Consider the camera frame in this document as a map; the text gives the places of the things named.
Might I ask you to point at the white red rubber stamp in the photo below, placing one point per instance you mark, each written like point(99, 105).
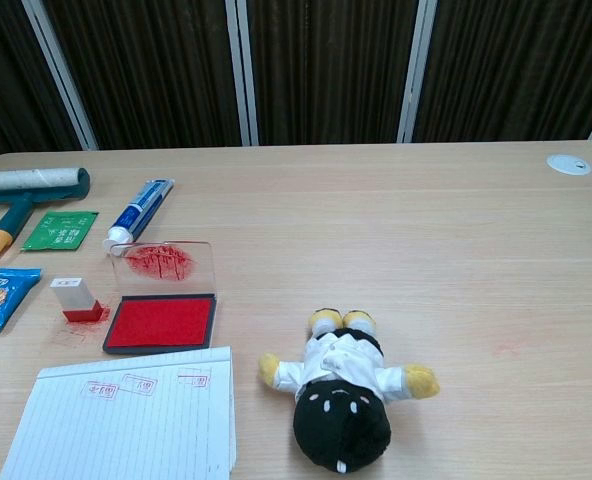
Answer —
point(73, 297)

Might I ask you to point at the red ink pad clear lid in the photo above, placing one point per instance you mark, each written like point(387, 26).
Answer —
point(161, 322)

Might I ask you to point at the blue white toothpaste tube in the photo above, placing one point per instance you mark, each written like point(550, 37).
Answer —
point(136, 212)

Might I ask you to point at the black plush doll white coat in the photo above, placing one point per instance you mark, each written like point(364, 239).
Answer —
point(341, 425)

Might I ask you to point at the green sachet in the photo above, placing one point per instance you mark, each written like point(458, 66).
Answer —
point(58, 232)

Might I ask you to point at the white lined notepad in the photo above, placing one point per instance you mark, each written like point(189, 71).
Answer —
point(126, 430)

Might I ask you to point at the teal lint roller orange tip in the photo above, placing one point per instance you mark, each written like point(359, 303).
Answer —
point(36, 180)

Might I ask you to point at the blue snack packet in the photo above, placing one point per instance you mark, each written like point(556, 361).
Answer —
point(1, 300)

